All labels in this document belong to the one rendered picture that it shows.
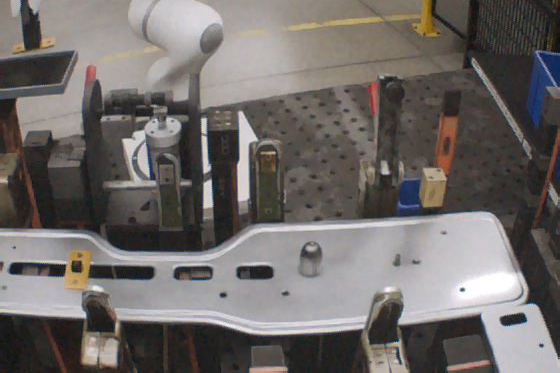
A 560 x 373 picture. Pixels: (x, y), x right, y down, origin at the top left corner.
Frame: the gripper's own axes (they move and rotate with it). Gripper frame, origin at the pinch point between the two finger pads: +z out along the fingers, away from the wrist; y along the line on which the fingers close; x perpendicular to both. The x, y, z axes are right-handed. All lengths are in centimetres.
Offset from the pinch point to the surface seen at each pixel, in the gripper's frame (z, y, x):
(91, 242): 23.5, 29.2, 8.5
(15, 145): 22.3, 0.2, -6.9
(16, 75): 7.7, -0.1, -4.2
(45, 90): 7.9, 7.5, 2.4
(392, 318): 16, 59, 44
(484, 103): 54, -44, 120
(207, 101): 125, -181, 55
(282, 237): 24, 33, 37
